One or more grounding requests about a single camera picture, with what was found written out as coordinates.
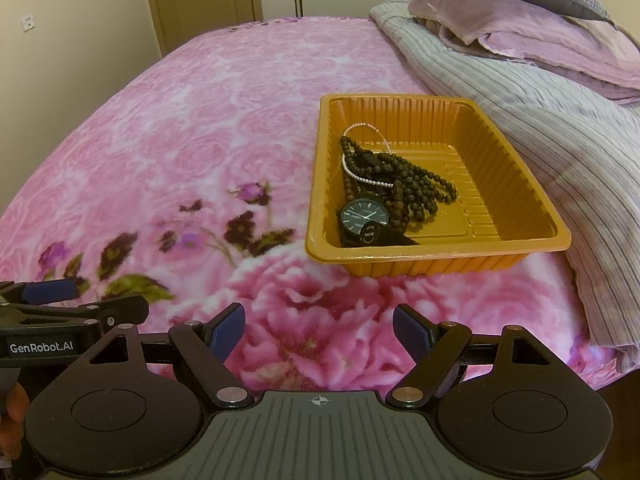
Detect person's left hand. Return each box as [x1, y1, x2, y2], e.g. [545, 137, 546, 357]
[0, 380, 30, 461]

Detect pink floral blanket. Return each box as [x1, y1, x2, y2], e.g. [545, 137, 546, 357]
[0, 15, 626, 396]

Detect pink pillow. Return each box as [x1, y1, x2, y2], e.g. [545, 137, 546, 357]
[407, 0, 640, 103]

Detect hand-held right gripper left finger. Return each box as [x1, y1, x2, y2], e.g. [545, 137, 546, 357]
[89, 302, 252, 409]

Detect wooden door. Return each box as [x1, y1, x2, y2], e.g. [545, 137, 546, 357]
[141, 0, 264, 57]

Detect orange plastic tray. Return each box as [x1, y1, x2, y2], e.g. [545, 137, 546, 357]
[305, 92, 572, 278]

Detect black wrist watch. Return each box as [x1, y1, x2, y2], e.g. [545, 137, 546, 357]
[340, 197, 421, 248]

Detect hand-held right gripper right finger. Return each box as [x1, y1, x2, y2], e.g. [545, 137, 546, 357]
[387, 304, 555, 409]

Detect brown bead necklace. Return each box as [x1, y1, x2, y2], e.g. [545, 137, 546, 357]
[340, 135, 460, 226]

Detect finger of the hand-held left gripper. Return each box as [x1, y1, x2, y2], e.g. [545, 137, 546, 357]
[10, 295, 150, 333]
[0, 279, 77, 307]

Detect white pearl necklace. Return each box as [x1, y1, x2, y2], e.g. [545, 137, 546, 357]
[341, 122, 396, 188]

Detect grey striped duvet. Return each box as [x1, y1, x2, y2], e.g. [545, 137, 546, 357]
[370, 1, 640, 373]

